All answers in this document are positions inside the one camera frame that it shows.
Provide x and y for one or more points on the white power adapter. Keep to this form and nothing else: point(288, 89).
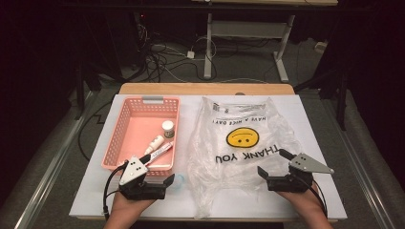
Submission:
point(190, 54)

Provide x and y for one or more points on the person's left hand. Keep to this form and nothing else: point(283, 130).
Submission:
point(130, 206)

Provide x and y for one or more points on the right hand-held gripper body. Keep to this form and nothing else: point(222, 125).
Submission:
point(296, 181)

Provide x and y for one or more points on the small white-capped jar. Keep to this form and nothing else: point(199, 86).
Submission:
point(167, 127)

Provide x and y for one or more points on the dark equipment with red light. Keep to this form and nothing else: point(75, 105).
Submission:
point(140, 31)

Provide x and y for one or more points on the small white bottle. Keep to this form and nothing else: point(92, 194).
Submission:
point(156, 142)

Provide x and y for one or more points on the pink perforated plastic basket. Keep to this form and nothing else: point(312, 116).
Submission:
point(140, 127)

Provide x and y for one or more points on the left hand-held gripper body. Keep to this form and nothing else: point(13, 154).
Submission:
point(135, 171)

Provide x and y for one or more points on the black metal stand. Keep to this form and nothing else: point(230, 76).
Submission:
point(79, 92)
point(342, 105)

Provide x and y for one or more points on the red and white tube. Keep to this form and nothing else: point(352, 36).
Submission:
point(162, 152)

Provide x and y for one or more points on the clear smiley plastic bag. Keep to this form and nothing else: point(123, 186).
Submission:
point(207, 152)

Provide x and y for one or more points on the white desk frame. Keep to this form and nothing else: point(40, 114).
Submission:
point(248, 28)

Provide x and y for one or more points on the dark table grommet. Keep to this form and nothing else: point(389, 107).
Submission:
point(239, 93)

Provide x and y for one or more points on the person's right hand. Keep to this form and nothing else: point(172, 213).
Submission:
point(302, 200)

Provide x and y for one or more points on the metal floor rail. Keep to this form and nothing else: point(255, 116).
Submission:
point(43, 187)
point(369, 187)

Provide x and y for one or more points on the wooden table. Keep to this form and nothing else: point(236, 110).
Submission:
point(191, 89)

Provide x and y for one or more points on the beige floor box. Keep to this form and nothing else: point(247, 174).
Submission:
point(320, 47)

